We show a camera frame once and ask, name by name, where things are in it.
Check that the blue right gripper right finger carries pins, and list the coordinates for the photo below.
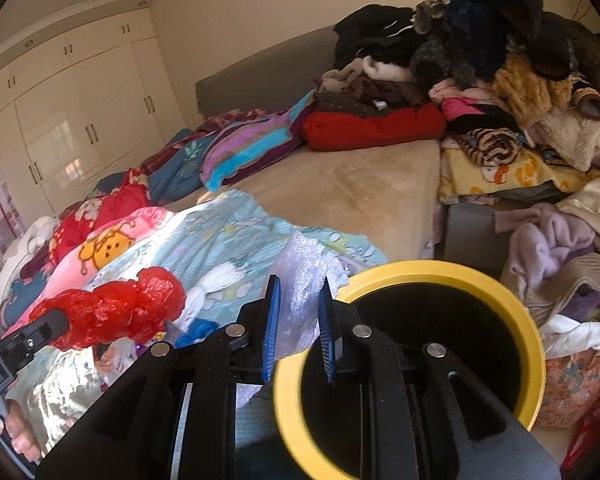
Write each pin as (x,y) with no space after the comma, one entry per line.
(330,333)

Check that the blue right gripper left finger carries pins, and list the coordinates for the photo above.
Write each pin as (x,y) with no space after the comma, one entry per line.
(271,309)

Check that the clear crinkled plastic wrap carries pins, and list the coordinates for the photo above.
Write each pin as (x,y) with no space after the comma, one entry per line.
(304,266)

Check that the red plastic bag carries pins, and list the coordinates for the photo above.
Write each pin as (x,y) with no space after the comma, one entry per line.
(135,309)

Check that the yellow rimmed black trash bin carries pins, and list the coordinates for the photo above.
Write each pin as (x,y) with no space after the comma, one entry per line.
(441,377)

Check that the person's left hand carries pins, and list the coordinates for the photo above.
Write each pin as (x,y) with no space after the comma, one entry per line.
(20,432)

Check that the Hello Kitty blue bedsheet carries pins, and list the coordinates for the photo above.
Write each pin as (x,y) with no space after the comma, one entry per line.
(221,252)

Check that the pink bear print blanket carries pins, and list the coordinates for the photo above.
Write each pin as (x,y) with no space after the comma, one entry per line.
(99,248)

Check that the beige mattress cover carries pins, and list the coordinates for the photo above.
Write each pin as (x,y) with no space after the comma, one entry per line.
(387,194)

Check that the red floral quilt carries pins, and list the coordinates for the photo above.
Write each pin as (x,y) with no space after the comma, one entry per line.
(97,210)

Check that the blue floral quilt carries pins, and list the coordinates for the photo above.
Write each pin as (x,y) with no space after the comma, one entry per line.
(170,174)

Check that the purple blue striped pillow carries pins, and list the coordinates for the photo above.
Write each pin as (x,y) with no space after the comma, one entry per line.
(244,148)

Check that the red cushion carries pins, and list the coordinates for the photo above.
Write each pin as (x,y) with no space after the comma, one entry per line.
(331,132)

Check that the yellow cartoon print blanket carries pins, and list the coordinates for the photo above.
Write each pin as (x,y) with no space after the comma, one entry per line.
(459,176)

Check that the lilac sweater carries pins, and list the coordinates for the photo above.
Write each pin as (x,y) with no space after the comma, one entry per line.
(541,239)

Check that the grey headboard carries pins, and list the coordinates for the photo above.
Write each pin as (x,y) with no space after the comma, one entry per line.
(272,79)

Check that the white glossy wardrobe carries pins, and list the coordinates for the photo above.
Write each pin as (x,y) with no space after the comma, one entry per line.
(88,103)

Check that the pile of dark clothes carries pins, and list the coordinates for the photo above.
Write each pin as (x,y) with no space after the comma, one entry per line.
(469,40)

